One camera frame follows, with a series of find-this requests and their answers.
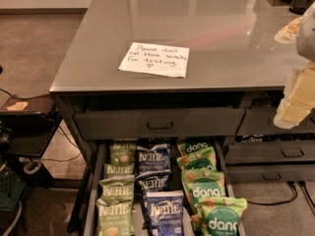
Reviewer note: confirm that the bottom right grey drawer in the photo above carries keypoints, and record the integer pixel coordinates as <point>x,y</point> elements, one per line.
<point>261,173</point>

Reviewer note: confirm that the top left grey drawer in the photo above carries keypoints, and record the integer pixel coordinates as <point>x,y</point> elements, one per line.
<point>153,123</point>

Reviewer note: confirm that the grey drawer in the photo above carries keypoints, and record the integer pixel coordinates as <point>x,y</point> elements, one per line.
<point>153,123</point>
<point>260,121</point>
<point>270,152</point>
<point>261,173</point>

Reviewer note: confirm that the black side table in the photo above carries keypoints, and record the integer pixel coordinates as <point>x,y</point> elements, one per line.
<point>27,127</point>

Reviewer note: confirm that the top right grey drawer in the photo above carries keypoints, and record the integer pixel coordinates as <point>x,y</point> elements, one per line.
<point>260,121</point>

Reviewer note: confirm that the back green Dang bag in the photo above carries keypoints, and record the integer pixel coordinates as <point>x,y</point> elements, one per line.
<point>189,145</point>

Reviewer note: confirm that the green dang bag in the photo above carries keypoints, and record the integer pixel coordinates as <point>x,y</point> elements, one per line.
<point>218,216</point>
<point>202,183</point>
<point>189,145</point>
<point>204,158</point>

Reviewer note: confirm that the green kettle chip bag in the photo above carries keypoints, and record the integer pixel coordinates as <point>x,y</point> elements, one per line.
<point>117,189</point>
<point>122,153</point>
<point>113,220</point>
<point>110,170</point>

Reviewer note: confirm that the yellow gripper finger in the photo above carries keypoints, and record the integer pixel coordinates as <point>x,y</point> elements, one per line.
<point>288,33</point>

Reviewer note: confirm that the handwritten white paper note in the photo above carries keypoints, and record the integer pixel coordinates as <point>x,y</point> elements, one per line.
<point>155,59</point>

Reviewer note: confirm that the front blue Kettle chip bag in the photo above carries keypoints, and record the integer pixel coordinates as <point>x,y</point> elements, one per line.
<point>165,211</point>

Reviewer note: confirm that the roll of tape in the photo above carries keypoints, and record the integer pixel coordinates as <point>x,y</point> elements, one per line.
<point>32,166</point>

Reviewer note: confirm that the blue kettle chip bag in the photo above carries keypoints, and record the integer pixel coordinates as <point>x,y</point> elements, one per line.
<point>165,211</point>
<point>151,181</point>
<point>155,158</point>

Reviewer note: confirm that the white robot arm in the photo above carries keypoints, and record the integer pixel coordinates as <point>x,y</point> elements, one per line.
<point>305,40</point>

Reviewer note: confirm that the middle right grey drawer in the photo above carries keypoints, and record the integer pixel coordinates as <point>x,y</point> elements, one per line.
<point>270,152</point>

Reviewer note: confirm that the front green Dang bag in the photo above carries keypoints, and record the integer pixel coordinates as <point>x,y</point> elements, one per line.
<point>218,216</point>

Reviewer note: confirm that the middle blue Kettle chip bag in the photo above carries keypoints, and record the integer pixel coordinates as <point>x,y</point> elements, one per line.
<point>151,181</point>

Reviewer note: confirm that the green plastic crate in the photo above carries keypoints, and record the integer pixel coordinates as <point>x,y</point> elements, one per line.
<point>11,188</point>

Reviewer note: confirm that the grey metal drawer cabinet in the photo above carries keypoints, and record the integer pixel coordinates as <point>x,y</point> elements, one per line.
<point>234,62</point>

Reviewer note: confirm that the front green Kettle chip bag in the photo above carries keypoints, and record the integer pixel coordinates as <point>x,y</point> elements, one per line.
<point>113,220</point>

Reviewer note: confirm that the back blue Kettle chip bag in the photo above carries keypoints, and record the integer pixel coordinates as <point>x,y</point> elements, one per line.
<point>155,158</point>

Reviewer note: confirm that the back green Kettle chip bag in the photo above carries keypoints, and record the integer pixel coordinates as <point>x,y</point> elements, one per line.
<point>122,153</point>

